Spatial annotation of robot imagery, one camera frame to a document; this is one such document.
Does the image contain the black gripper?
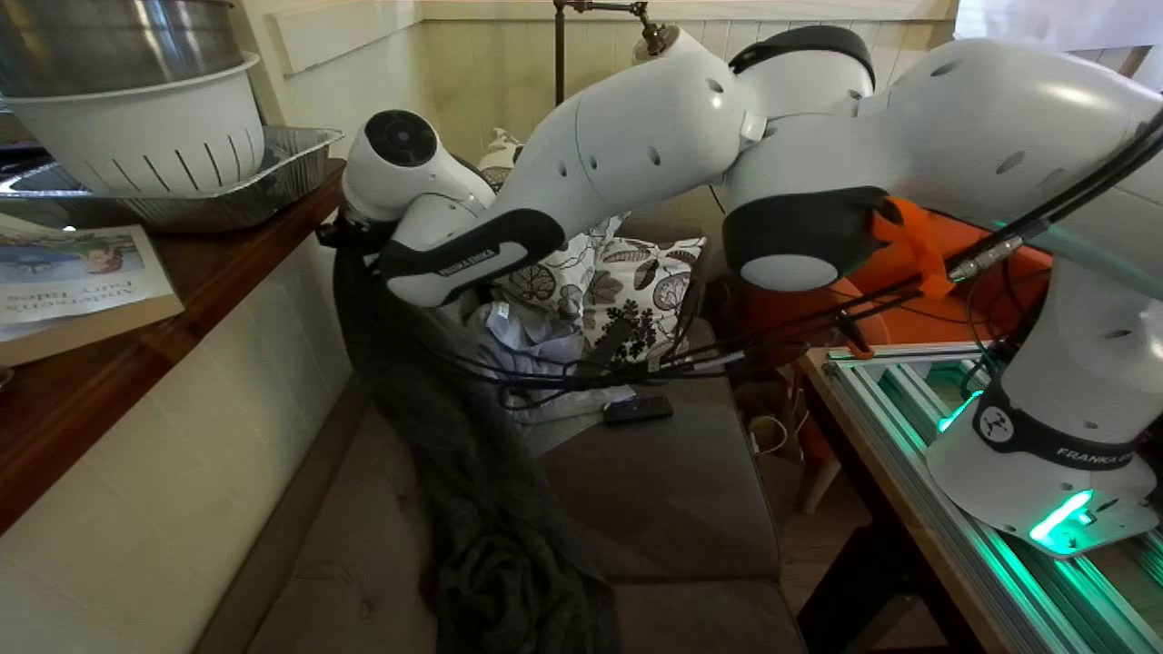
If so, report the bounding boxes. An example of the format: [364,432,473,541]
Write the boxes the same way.
[316,209,388,261]

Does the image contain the dark grey blanket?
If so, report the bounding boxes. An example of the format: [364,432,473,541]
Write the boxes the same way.
[328,222,623,654]

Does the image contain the metal baking tray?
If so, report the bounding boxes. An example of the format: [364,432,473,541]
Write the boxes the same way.
[0,124,346,236]

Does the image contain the pale blue white cloth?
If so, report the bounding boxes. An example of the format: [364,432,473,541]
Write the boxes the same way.
[466,297,638,421]

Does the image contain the white plastic colander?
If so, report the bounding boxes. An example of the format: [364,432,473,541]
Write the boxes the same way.
[3,50,272,204]

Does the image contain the brass floor lamp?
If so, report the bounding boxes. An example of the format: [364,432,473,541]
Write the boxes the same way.
[548,0,683,107]

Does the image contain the picture cover book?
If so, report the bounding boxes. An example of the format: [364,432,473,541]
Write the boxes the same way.
[0,222,187,369]

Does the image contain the small floral patterned pillow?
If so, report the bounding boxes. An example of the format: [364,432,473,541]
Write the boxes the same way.
[576,231,707,369]

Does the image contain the stainless steel bowl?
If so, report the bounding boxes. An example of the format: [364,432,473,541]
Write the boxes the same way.
[0,0,256,100]

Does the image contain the black remote control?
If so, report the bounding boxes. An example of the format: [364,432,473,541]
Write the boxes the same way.
[599,393,674,428]

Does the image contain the grey tufted sofa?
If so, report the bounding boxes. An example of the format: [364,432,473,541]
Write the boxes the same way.
[193,179,810,654]

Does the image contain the orange armchair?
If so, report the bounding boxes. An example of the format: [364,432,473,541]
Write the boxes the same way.
[721,196,1062,472]

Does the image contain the white curtain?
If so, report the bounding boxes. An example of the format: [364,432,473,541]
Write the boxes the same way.
[953,0,1163,53]

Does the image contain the wooden wall shelf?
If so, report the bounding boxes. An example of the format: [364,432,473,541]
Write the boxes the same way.
[0,158,364,536]

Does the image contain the orange cable clip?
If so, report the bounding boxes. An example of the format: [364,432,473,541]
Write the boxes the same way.
[873,196,960,305]

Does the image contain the aluminium frame robot table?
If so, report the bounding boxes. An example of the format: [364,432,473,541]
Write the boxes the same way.
[793,340,1163,654]

